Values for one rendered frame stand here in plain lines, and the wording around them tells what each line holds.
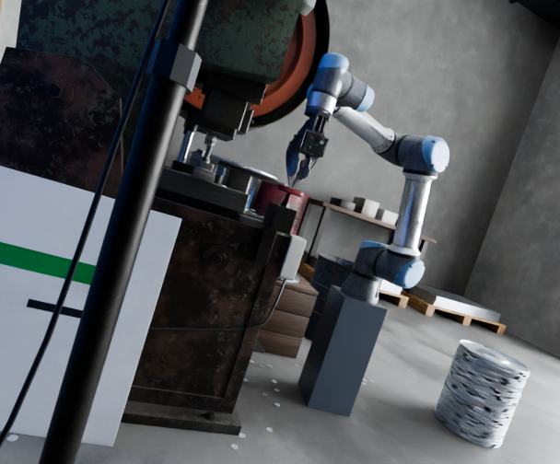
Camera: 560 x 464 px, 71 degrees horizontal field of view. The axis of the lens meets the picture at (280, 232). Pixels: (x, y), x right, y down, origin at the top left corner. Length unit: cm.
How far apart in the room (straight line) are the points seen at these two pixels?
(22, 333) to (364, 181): 466
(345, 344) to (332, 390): 19
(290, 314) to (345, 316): 46
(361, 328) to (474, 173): 501
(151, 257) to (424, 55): 521
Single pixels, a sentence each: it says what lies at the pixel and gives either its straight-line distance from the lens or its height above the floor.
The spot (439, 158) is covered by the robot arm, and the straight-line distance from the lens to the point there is 142.
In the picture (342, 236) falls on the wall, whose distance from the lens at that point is 528.
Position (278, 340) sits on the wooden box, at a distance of 195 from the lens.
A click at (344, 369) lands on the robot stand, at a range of 160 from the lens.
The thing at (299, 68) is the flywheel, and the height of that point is 129.
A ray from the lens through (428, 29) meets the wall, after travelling 601.
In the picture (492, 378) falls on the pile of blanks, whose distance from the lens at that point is 195.
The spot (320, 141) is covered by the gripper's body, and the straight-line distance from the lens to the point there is 105.
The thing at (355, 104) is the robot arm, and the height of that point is 104.
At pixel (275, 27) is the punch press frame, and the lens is 129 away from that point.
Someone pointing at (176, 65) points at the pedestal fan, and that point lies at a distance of 49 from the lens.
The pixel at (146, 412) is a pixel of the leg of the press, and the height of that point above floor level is 3.
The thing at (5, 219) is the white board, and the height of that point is 47.
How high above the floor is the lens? 72
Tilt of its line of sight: 5 degrees down
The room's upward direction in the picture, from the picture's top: 18 degrees clockwise
